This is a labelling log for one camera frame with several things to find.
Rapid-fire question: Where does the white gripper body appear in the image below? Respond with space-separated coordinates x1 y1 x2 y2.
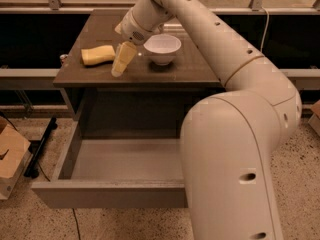
115 9 147 45

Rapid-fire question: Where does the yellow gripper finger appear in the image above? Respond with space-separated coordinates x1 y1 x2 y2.
118 41 137 73
111 44 122 77

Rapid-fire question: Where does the yellow sponge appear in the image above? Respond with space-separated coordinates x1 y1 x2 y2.
81 45 115 66

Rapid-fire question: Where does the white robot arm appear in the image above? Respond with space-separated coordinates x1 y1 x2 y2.
112 0 302 240

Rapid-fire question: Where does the dark brown drawer cabinet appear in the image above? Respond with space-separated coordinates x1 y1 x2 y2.
54 10 223 139

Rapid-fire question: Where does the open grey top drawer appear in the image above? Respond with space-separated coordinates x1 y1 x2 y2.
31 122 187 208

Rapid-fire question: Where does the white ceramic bowl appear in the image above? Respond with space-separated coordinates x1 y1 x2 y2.
144 34 181 66

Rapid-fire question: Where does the cardboard box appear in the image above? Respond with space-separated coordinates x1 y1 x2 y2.
0 118 30 200

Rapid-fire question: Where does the black bar on floor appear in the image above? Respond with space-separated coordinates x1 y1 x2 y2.
24 117 58 179

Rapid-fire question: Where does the white cable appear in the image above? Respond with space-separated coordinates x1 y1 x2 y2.
259 7 270 53

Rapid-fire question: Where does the black floor cable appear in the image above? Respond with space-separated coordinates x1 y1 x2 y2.
35 162 82 240

